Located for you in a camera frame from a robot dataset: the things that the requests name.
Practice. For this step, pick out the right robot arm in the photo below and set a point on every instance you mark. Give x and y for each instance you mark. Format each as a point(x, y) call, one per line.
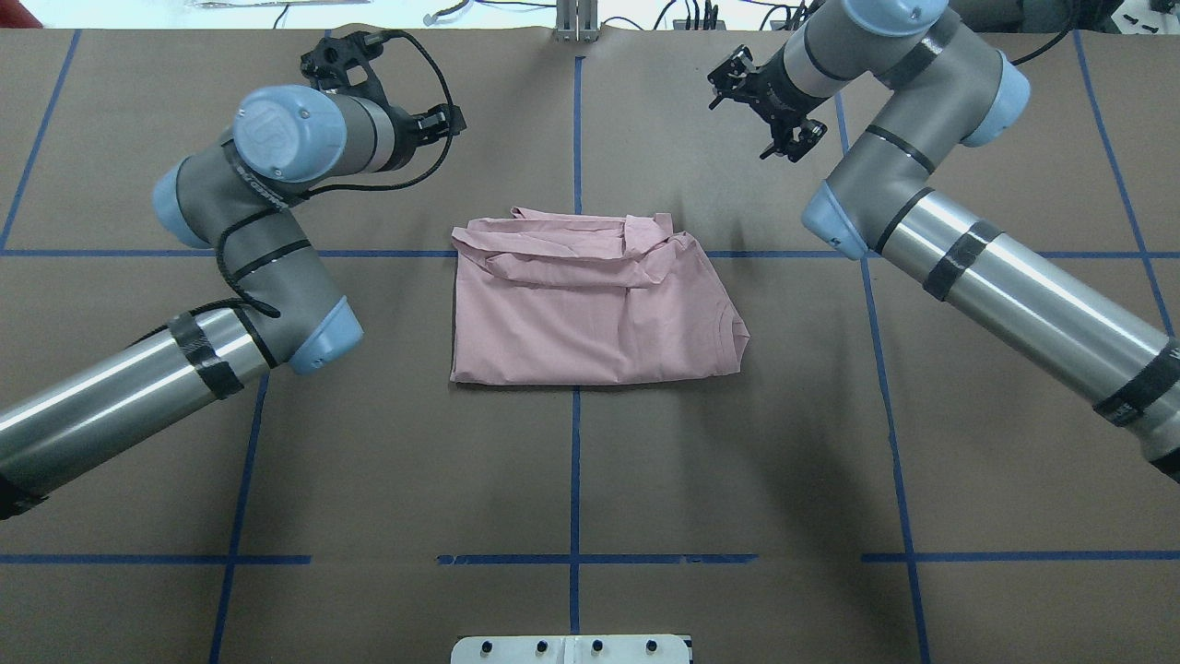
point(949, 90)

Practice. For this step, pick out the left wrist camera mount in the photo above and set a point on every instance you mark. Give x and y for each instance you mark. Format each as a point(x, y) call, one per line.
point(344, 66)

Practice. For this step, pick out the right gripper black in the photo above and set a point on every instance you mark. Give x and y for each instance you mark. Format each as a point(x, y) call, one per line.
point(772, 92)

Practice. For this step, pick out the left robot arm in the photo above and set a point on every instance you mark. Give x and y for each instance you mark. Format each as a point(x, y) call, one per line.
point(236, 199)

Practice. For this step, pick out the aluminium frame post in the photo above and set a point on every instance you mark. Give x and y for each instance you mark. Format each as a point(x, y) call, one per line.
point(577, 21)

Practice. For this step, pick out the pink Snoopy t-shirt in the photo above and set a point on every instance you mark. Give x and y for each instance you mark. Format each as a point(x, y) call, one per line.
point(554, 299)

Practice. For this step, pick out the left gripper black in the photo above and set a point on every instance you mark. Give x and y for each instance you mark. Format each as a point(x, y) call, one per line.
point(402, 138)

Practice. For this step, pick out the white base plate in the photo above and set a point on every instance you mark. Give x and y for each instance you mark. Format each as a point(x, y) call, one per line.
point(574, 648)

